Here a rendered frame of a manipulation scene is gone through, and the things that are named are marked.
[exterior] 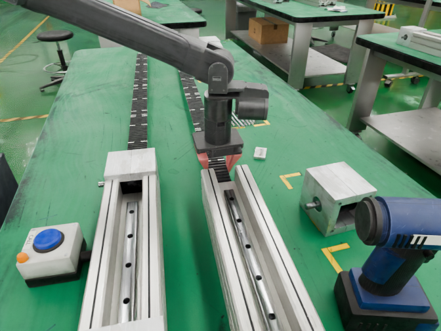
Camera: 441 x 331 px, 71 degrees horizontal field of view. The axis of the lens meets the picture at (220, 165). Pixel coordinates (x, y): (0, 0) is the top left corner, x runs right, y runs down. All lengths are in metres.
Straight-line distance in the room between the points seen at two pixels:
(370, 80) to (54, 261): 2.22
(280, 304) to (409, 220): 0.21
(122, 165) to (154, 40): 0.25
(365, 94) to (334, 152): 1.59
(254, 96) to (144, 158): 0.26
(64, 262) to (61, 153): 0.44
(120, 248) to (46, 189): 0.32
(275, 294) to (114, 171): 0.38
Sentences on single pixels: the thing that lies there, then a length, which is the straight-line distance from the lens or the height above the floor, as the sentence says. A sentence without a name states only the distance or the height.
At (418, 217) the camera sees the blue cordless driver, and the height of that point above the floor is 0.99.
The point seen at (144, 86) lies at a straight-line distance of 1.24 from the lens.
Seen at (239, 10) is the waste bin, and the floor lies 0.46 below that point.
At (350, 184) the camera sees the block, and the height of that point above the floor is 0.87.
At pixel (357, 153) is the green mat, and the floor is 0.78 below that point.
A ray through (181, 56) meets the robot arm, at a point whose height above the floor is 1.08.
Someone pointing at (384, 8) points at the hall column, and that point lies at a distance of 8.57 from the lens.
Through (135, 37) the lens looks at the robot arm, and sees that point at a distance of 0.60.
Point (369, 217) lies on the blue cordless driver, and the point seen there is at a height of 0.99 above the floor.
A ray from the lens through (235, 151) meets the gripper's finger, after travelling 0.67.
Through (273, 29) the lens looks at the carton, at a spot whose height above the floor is 0.40.
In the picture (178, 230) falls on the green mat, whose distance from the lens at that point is 0.63.
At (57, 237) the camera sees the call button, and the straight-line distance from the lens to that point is 0.58.
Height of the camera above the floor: 1.23
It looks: 35 degrees down
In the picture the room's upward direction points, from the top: straight up
